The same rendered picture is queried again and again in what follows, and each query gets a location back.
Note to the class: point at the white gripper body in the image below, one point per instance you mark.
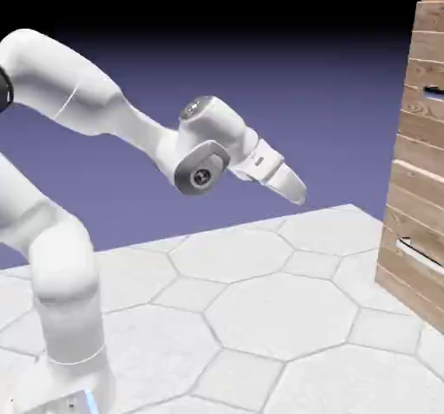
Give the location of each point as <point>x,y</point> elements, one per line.
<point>288,185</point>

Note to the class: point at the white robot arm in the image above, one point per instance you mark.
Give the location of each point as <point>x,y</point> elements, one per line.
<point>86,87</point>

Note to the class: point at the light wood plank cabinet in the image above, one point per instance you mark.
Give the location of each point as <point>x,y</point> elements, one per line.
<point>416,195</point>

